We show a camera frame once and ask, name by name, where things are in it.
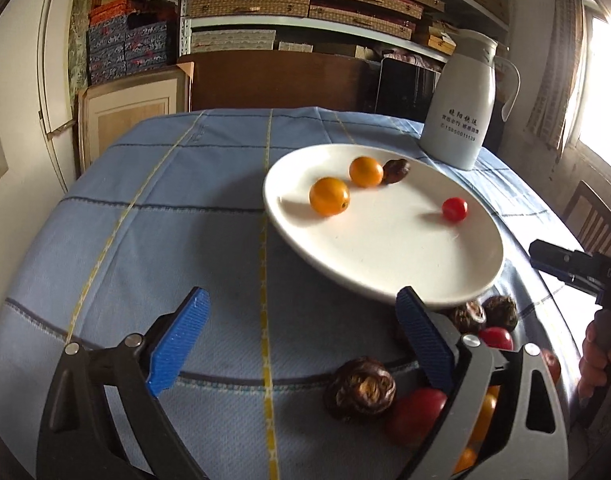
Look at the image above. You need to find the orange with stem dimple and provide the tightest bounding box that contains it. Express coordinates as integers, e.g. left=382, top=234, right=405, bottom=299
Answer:
left=468, top=391, right=497, bottom=446

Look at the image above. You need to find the dark water chestnut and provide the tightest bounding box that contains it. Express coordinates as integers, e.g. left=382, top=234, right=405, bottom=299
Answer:
left=482, top=295, right=519, bottom=333
left=323, top=356, right=397, bottom=422
left=449, top=300, right=487, bottom=334
left=381, top=158, right=409, bottom=185

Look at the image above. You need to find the red plum back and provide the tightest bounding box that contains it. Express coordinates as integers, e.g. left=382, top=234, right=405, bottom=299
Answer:
left=478, top=326, right=515, bottom=351

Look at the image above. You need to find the large red plum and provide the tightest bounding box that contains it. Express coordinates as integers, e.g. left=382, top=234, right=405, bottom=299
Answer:
left=387, top=388, right=447, bottom=448

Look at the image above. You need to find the small red cherry tomato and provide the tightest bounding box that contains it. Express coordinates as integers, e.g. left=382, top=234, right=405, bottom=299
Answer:
left=442, top=197, right=469, bottom=222

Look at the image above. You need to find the small orange fruit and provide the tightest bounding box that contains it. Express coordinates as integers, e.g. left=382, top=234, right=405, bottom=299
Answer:
left=349, top=156, right=383, bottom=188

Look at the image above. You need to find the smooth orange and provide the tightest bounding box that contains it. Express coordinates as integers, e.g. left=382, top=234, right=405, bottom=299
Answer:
left=309, top=177, right=350, bottom=217

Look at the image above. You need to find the wrinkled tangerine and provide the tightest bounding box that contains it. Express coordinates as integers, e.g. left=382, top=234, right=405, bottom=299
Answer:
left=453, top=448, right=477, bottom=474

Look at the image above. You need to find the yellow pale fruit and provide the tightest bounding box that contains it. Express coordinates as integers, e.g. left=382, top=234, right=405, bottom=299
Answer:
left=488, top=386, right=501, bottom=398

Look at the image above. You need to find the person's right hand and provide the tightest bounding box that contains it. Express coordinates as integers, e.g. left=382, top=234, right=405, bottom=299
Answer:
left=578, top=322, right=611, bottom=399

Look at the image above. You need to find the wooden chair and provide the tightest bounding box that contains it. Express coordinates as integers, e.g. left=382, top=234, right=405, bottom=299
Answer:
left=561, top=180, right=611, bottom=257

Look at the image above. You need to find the white thermos jug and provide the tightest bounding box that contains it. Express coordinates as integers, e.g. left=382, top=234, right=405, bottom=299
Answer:
left=419, top=29, right=521, bottom=170

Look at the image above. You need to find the white oval plate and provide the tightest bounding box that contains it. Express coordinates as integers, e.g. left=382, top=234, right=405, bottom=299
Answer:
left=263, top=144, right=504, bottom=309

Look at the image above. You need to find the beige curtain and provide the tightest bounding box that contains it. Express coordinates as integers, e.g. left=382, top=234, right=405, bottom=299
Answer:
left=527, top=0, right=587, bottom=158

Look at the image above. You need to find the blue checked tablecloth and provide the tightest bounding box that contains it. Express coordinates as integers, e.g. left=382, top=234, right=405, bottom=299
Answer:
left=0, top=105, right=602, bottom=480

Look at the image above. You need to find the framed wooden panel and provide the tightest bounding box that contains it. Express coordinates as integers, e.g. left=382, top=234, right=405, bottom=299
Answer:
left=77, top=62, right=194, bottom=172

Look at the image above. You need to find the brown wooden cabinet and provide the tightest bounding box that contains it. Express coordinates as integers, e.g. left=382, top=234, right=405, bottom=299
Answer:
left=179, top=50, right=371, bottom=112

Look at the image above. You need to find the stack of blue patterned boxes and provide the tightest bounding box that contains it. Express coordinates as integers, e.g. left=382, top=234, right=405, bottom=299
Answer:
left=88, top=13, right=174, bottom=86

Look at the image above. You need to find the white metal shelf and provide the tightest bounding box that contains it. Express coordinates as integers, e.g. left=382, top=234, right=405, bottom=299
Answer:
left=179, top=0, right=509, bottom=63

